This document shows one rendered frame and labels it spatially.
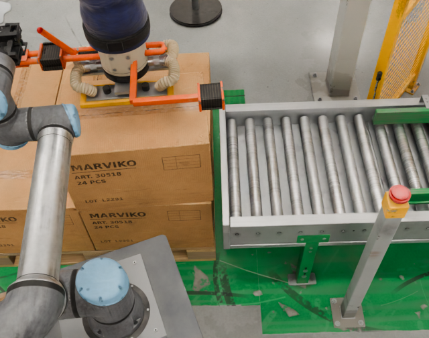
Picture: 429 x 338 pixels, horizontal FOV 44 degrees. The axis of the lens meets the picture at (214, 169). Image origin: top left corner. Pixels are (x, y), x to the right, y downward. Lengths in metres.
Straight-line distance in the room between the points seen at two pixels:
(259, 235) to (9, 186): 1.16
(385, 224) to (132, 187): 1.01
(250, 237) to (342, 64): 1.45
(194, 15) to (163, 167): 2.16
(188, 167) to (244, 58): 1.77
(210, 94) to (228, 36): 2.24
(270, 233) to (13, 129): 1.22
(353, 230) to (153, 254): 0.87
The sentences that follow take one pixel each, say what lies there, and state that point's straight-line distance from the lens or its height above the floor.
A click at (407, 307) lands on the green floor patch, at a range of 2.82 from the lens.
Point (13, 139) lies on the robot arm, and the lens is 1.47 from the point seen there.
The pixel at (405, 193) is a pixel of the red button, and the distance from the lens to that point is 1.84.
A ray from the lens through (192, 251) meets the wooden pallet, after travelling 2.71.
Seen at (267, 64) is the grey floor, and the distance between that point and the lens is 3.72.
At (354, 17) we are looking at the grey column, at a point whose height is 0.63.
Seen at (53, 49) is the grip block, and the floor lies 1.26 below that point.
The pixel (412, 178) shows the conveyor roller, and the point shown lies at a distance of 2.52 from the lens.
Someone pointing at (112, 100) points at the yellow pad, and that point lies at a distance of 1.95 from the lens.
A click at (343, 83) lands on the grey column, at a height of 0.13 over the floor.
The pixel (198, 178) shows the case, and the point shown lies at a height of 0.72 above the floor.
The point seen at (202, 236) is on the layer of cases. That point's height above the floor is 0.26.
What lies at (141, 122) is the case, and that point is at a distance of 2.11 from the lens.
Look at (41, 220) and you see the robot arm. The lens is 1.22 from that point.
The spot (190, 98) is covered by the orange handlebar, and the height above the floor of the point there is 1.25.
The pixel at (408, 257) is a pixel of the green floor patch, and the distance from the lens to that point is 2.94.
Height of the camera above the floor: 2.50
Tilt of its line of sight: 53 degrees down
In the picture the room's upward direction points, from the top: 3 degrees counter-clockwise
